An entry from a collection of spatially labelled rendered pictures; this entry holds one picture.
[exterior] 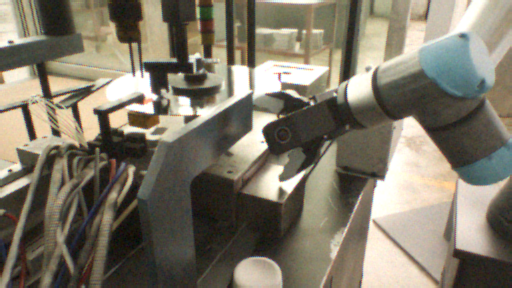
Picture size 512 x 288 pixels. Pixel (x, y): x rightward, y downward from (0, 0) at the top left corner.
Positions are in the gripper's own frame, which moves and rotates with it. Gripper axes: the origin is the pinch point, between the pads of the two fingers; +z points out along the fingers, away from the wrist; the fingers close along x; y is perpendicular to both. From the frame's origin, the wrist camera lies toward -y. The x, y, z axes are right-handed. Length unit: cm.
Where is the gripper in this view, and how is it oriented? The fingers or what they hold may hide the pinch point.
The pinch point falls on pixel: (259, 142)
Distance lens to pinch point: 67.7
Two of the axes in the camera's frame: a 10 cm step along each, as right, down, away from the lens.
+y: 7.0, -2.8, 6.5
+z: -6.1, 2.3, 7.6
